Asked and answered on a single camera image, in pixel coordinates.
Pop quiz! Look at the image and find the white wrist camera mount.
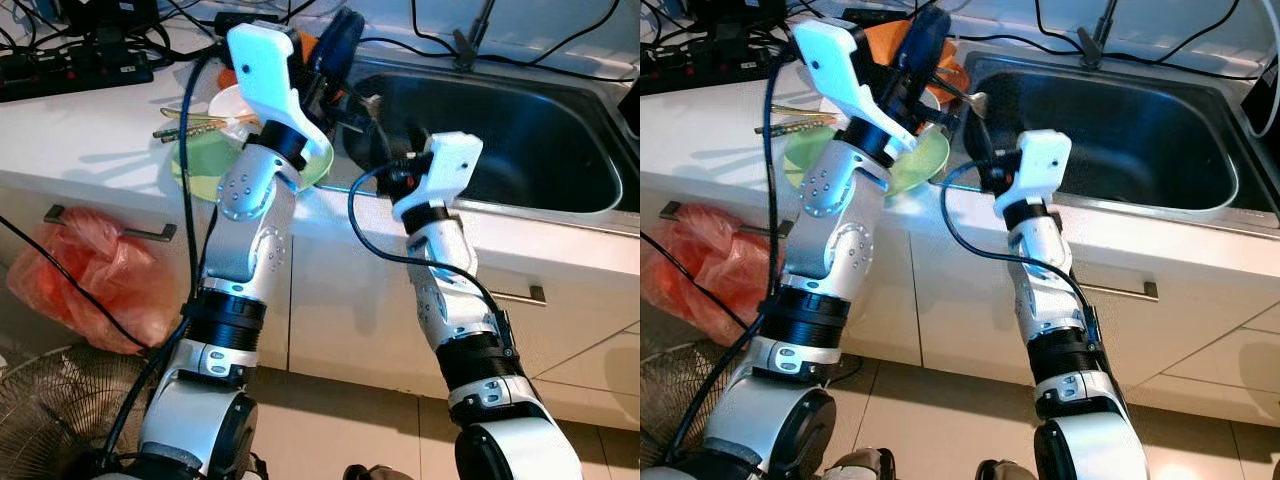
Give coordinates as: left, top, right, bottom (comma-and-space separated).
226, 22, 333, 161
392, 132, 484, 223
993, 129, 1074, 217
793, 18, 916, 138

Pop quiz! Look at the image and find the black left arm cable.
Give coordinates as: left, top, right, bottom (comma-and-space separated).
665, 40, 801, 466
100, 45, 236, 471

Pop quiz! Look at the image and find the stainless steel sink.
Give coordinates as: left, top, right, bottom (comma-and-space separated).
960, 50, 1256, 226
340, 55, 641, 216

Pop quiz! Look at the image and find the black wall cable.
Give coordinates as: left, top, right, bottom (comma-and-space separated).
1118, 0, 1243, 63
1033, 0, 1083, 46
410, 0, 461, 46
495, 0, 623, 63

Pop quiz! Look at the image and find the black faucet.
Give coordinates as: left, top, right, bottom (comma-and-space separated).
452, 0, 498, 71
1075, 0, 1121, 69

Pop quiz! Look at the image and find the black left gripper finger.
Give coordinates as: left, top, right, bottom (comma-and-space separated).
312, 8, 368, 86
896, 4, 952, 80

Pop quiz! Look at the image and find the black box device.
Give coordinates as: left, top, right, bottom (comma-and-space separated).
1240, 60, 1280, 141
613, 78, 641, 141

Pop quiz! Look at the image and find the thin black cable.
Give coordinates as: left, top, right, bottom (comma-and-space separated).
640, 232, 763, 333
0, 215, 151, 349

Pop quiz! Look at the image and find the white kitchen cabinet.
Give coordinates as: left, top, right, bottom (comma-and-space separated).
640, 190, 1280, 421
0, 185, 641, 406

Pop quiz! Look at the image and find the green plate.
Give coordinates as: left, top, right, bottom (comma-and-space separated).
783, 120, 951, 196
170, 120, 336, 201

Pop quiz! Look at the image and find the black power strip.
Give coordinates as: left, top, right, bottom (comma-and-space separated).
640, 40, 781, 96
0, 45, 156, 101

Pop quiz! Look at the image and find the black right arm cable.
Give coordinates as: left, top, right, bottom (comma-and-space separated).
940, 158, 1101, 341
347, 160, 511, 346

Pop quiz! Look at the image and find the wire cage floor fan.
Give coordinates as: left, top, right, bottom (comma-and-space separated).
640, 340, 741, 471
0, 345, 151, 480

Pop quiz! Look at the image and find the orange bowl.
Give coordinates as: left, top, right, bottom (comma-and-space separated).
862, 18, 971, 101
215, 30, 326, 91

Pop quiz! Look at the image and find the grey robot left leg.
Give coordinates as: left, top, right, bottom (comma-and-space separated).
820, 447, 898, 480

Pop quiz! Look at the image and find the black electronic device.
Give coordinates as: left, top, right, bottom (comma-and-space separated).
60, 0, 161, 31
690, 0, 791, 26

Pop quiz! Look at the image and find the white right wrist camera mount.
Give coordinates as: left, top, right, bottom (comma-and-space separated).
392, 132, 484, 223
993, 129, 1074, 217

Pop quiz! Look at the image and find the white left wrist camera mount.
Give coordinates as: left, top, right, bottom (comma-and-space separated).
226, 22, 333, 161
793, 18, 916, 138

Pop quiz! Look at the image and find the red plastic bag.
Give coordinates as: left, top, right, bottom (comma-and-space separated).
640, 203, 791, 346
5, 205, 186, 356

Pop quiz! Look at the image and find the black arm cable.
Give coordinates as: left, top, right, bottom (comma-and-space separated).
940, 158, 1101, 341
347, 160, 511, 346
100, 45, 236, 471
665, 40, 801, 466

